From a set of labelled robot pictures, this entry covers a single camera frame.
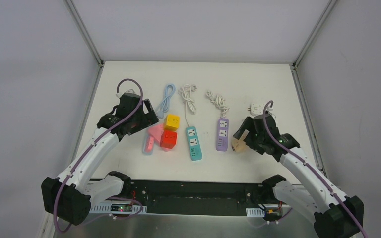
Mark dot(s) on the white plug adapter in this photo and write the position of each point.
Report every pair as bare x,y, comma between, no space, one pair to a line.
255,109

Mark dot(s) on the white tiger cube socket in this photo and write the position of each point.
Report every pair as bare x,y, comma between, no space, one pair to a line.
247,120

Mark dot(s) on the yellow cube socket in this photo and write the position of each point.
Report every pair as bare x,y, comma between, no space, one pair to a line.
171,122

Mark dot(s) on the teal power strip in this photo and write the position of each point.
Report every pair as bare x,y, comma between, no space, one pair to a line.
193,143

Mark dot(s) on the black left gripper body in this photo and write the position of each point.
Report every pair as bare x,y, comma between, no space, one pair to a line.
149,116

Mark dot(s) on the purple power strip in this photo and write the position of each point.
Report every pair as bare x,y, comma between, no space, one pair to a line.
222,135

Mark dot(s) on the pink small plug adapter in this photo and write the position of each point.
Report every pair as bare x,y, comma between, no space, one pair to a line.
149,144

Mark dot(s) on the red cube socket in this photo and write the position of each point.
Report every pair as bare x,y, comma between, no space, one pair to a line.
168,139

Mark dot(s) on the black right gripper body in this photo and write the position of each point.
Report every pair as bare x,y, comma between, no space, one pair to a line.
243,134

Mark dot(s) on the pink triangular socket adapter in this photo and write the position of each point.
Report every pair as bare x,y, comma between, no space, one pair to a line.
156,132

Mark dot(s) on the light blue power strip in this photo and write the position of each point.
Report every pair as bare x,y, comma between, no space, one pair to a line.
144,144

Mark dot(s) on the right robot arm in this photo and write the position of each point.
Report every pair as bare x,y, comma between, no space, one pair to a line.
331,211

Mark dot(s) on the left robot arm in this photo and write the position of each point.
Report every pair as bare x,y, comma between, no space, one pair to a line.
70,196

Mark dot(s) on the beige dragon cube socket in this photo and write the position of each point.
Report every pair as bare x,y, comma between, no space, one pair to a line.
239,145

